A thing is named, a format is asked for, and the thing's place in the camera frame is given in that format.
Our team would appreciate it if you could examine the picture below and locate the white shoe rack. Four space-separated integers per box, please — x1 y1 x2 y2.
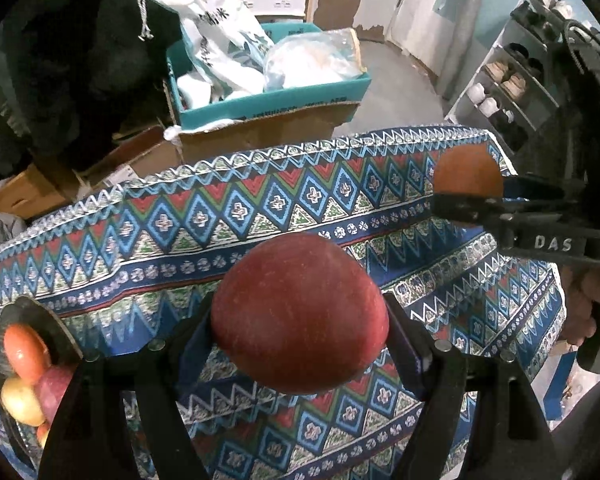
445 0 571 153

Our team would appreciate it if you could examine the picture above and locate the orange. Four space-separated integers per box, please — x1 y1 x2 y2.
432 146 505 223

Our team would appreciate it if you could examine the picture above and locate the clear plastic bag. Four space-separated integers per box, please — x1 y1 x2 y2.
262 27 368 92

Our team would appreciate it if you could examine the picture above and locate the large red apple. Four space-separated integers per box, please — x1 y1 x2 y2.
211 232 391 395

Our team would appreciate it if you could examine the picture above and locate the dark clothing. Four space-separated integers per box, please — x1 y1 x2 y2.
0 0 186 171

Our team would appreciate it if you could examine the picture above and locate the teal cardboard box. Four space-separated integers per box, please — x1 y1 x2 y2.
166 21 372 128

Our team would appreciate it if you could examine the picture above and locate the small red apple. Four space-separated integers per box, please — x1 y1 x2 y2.
34 364 78 421

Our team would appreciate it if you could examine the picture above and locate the white door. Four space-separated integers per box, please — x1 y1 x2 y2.
385 0 486 91

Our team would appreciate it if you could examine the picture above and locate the brown cardboard box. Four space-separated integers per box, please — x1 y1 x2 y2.
75 102 361 186
0 162 76 221

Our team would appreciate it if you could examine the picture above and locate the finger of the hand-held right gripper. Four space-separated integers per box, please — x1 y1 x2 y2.
429 192 512 242
501 174 568 203

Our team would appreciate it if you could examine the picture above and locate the blue patterned tablecloth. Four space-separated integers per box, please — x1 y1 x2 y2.
0 125 568 480

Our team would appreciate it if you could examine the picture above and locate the yellow apple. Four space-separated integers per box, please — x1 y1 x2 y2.
0 377 46 427

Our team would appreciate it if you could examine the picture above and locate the person's right hand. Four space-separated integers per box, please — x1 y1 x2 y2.
561 265 600 347

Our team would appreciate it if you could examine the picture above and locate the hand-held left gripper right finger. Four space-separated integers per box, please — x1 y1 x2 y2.
382 292 556 480

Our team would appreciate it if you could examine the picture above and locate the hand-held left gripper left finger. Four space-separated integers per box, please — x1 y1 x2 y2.
37 305 221 480

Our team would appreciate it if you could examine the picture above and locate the orange-red fruit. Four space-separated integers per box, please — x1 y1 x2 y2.
3 324 52 385

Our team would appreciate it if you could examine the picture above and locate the pair of black shoes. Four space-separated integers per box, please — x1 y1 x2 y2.
505 42 546 73

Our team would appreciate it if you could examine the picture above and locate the white drawstring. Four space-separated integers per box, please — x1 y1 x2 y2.
132 0 153 43

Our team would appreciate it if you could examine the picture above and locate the white printed plastic bag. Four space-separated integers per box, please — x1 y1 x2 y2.
115 0 276 111

